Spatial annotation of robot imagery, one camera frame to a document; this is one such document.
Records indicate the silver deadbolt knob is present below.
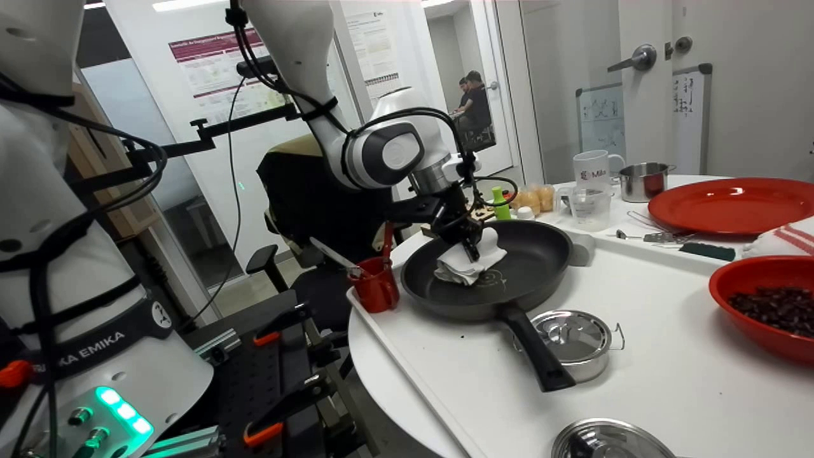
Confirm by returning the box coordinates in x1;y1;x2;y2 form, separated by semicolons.
662;34;694;60

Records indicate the silver door lever handle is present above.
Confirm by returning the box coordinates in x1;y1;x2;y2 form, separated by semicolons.
606;44;658;73

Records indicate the poster with purple banner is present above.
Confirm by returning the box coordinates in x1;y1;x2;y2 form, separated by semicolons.
165;29;282;104

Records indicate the small gray round object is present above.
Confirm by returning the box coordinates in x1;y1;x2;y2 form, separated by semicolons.
568;240;598;267

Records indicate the silver utensil handle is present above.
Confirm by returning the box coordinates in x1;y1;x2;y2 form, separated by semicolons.
308;236;364;277

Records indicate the white cloth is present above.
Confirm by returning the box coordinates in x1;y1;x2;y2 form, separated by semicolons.
432;233;508;288

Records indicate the black office chair beige cover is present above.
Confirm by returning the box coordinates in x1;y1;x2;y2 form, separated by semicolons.
245;134;427;339

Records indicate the thin camera cable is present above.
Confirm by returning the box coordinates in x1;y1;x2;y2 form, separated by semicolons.
190;73;249;326

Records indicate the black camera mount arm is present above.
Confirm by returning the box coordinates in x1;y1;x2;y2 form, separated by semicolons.
60;73;306;202

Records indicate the orange utensil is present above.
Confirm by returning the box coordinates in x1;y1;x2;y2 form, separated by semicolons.
376;214;400;261

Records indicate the green silver bar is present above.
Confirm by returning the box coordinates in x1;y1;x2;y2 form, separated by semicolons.
141;423;223;458

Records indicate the brown wooden board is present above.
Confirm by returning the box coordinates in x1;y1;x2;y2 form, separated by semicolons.
60;83;162;242

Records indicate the shallow steel bowl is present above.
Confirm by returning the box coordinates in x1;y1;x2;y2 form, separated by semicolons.
549;414;679;458

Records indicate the black handled knife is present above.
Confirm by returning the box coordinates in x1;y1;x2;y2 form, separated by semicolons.
612;226;738;261

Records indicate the small lidded steel pot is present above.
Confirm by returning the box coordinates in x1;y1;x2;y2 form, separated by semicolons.
528;307;629;385

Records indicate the dark beans pile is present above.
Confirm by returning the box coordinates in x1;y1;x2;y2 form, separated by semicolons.
731;288;814;339

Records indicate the steel cup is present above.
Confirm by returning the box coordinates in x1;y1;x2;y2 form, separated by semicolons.
619;161;672;204

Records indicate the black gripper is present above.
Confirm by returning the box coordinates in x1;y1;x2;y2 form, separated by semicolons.
424;181;489;261

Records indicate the red striped white towel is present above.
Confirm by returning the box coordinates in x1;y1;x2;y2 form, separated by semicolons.
747;214;814;260

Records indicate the red cup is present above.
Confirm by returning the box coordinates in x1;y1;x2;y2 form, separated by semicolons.
347;254;401;316

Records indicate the clear glass cup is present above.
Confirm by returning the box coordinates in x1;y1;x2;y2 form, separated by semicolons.
573;147;625;195
568;185;615;232

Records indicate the red plate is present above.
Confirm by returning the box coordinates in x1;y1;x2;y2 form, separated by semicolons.
645;176;814;240

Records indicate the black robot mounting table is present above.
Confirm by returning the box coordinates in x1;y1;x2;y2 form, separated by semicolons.
180;295;385;458

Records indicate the white paper board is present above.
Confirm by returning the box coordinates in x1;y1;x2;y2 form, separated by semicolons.
672;60;714;176

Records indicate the orange handled clamp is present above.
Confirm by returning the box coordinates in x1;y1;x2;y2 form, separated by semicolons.
249;328;287;352
0;358;36;392
238;418;287;452

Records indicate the black camera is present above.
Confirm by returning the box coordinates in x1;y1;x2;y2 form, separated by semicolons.
235;53;282;82

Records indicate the black frying pan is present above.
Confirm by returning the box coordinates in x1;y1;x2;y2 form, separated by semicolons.
400;218;579;395

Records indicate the small whiteboard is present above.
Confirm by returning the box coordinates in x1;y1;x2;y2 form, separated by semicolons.
576;82;629;161

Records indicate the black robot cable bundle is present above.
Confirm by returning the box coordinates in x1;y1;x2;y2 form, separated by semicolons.
0;0;521;458

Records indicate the red bowl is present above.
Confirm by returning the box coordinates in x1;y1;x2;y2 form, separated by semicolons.
707;254;814;366

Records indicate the green bottle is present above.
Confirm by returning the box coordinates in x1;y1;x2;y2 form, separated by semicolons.
492;185;517;223

